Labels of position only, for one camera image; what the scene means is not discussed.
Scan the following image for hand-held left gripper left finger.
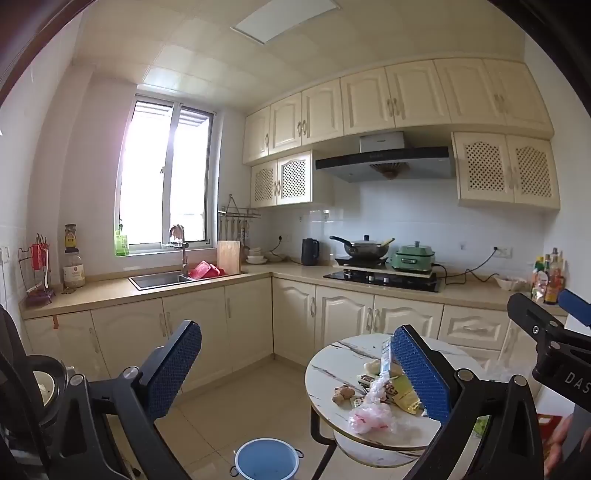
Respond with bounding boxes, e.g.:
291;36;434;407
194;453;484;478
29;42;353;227
67;320;204;480

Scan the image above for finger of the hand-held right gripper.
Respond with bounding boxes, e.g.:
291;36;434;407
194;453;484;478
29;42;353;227
558;290;591;328
507;293;570;352

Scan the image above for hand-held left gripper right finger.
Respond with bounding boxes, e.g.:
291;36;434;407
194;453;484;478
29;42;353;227
392;324;546;480

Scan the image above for blue plastic bucket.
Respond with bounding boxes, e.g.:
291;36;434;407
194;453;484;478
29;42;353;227
235;438;304;480

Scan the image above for person's right hand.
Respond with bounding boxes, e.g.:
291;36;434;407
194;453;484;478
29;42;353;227
544;414;578;478

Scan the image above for cluster of condiment bottles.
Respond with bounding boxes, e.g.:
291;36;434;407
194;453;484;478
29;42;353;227
531;248;566;305

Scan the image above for blue white milk carton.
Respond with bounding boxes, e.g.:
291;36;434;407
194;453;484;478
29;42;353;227
379;336;394;377

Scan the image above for pink plastic bag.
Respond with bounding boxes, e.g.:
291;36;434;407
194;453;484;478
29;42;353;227
348;375;399;435

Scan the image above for red cardboard box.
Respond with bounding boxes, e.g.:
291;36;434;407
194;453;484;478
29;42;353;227
536;413;563;457

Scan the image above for cream base cabinets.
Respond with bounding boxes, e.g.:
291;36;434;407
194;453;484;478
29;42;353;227
23;274;568;398

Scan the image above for steel sink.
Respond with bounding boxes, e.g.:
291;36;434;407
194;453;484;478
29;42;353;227
128;271;195;291

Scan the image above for round marble table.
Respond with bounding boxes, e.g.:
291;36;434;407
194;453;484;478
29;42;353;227
305;333;490;480

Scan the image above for red dish basin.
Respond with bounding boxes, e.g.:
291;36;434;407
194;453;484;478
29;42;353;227
188;261;227;280

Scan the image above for black gas stove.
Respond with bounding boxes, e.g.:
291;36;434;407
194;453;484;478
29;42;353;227
323;270;444;293

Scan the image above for steel faucet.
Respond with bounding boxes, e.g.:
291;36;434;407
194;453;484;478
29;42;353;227
163;224;191;278

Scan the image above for green electric cooker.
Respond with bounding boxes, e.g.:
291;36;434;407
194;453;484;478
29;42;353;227
392;241;438;273

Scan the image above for wooden cutting board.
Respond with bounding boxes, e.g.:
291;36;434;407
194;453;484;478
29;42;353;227
217;240;242;276

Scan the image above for black induction cooker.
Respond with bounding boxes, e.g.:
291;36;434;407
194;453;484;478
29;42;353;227
335;256;389;268

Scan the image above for wok with lid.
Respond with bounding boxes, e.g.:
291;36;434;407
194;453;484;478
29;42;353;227
329;234;395;259

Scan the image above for large clear jar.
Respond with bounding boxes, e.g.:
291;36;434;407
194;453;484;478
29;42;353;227
62;249;87;289

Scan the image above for large lattice door cabinet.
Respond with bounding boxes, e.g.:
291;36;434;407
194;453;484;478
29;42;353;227
451;131;561;210

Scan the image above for hanging utensil rack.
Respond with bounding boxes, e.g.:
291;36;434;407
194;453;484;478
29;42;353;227
218;195;262;245

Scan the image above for sliding window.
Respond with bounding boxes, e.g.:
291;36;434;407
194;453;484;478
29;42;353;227
114;93;217;257

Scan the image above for black range hood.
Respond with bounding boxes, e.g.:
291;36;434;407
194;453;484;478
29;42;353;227
315;131;456;183

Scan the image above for small lattice door cabinet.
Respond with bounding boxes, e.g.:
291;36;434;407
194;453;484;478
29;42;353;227
250;150;335;208

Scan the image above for ceiling light panel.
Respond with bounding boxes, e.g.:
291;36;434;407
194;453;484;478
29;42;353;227
231;0;340;45

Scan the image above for black power cable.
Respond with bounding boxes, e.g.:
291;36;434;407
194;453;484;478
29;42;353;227
434;247;499;283

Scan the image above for red handled knife rack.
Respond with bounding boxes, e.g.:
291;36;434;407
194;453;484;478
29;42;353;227
18;234;56;308

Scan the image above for cream upper wall cabinets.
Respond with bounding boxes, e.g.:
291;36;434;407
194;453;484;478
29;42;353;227
243;59;555;166

